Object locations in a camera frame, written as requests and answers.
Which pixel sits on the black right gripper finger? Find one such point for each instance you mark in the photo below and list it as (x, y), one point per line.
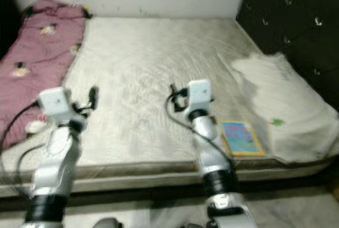
(174, 91)

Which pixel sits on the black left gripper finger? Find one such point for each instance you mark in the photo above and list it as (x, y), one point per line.
(92, 97)

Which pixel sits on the colourful children's book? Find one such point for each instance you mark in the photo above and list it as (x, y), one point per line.
(242, 138)

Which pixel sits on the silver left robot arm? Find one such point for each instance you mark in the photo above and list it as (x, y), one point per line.
(55, 170)

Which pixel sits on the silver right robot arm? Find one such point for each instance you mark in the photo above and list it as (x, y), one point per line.
(214, 159)

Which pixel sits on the quilted white mattress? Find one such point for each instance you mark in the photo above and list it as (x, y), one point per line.
(148, 53)

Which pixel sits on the purple cartoon print blanket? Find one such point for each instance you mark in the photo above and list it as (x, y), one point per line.
(39, 64)

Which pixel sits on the white pillow with tree print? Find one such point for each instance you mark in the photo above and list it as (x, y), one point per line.
(291, 101)

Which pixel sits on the silver left robot leg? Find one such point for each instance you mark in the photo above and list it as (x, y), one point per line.
(107, 224)

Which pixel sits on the dark tufted headboard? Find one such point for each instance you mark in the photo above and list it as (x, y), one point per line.
(291, 16)

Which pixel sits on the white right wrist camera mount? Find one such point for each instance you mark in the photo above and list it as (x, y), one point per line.
(199, 93)

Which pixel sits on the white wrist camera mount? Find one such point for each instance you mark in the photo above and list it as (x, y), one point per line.
(199, 93)
(55, 102)

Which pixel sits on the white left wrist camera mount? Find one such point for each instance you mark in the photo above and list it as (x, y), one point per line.
(55, 102)

